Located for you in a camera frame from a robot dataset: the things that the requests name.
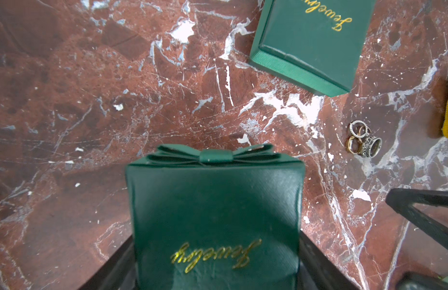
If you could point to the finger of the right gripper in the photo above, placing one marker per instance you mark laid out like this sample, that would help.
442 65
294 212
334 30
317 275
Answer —
415 281
402 201

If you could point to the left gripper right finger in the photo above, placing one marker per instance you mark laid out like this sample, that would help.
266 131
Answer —
316 272

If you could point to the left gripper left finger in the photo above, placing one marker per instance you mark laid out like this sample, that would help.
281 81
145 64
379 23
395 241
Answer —
118 273

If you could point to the green bow box lid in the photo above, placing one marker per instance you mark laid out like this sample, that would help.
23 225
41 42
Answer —
216 219

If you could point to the green jewelry box right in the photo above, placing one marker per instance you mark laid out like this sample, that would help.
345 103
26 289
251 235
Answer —
315 45

